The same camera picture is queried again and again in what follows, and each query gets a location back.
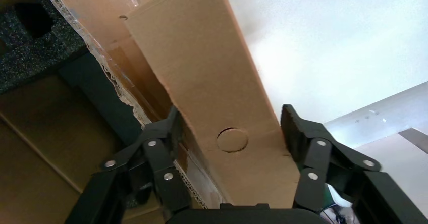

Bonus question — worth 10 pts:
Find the small cardboard box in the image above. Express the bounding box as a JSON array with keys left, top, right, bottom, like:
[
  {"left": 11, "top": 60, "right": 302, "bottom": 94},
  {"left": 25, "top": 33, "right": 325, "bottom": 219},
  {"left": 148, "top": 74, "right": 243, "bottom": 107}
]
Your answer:
[{"left": 124, "top": 0, "right": 302, "bottom": 210}]

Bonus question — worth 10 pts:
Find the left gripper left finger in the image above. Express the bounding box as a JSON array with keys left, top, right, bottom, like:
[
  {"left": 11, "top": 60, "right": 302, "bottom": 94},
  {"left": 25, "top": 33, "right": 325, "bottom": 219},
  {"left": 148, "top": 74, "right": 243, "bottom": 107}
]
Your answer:
[{"left": 65, "top": 105, "right": 191, "bottom": 224}]

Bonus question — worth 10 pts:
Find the large cardboard box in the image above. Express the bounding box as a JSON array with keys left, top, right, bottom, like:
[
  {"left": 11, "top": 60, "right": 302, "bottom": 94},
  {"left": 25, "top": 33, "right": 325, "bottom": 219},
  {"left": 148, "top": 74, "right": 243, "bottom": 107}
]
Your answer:
[{"left": 0, "top": 0, "right": 223, "bottom": 224}]

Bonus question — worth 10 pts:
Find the black foam insert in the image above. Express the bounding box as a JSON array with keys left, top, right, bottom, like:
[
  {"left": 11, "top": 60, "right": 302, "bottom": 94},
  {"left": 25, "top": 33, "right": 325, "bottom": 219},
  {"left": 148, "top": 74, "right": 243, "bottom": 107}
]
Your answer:
[{"left": 0, "top": 0, "right": 88, "bottom": 95}]

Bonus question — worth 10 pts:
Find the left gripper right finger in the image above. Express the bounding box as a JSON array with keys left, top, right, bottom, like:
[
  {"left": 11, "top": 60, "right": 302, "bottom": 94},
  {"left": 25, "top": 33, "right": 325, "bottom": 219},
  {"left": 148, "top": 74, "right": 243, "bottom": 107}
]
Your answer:
[{"left": 280, "top": 103, "right": 428, "bottom": 224}]

